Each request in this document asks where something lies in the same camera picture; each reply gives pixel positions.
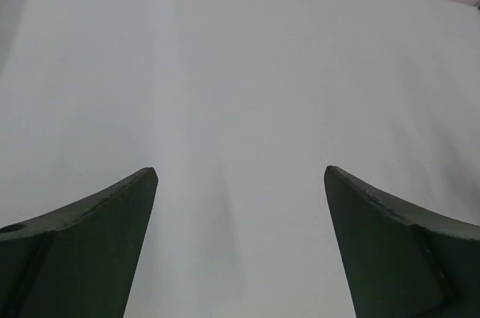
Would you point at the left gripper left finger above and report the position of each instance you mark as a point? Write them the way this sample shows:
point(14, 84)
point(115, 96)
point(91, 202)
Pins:
point(78, 260)

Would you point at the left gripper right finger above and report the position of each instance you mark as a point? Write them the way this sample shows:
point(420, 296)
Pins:
point(401, 260)

